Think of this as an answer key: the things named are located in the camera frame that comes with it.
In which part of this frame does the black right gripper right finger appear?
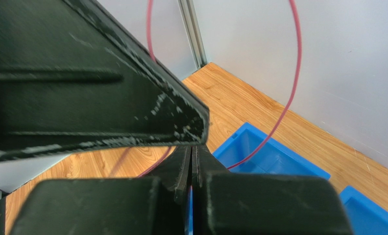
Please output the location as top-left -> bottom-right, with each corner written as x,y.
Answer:
191,145 -> 353,235

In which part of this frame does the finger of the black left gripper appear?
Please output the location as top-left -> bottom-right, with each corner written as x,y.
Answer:
0,0 -> 209,162

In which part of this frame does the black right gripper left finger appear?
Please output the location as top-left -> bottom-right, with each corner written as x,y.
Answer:
11,146 -> 191,235

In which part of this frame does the pink cable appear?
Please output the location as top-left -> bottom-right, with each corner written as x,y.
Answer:
109,0 -> 303,178

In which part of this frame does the left blue plastic bin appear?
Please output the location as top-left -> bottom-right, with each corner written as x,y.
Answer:
189,123 -> 330,235

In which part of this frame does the blue plastic bin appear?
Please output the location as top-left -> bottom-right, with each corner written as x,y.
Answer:
339,186 -> 388,235
189,123 -> 330,235

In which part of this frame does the right blue plastic bin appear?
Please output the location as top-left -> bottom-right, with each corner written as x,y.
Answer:
339,186 -> 388,235

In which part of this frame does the left aluminium frame post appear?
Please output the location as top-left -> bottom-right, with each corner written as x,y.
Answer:
178,0 -> 208,69

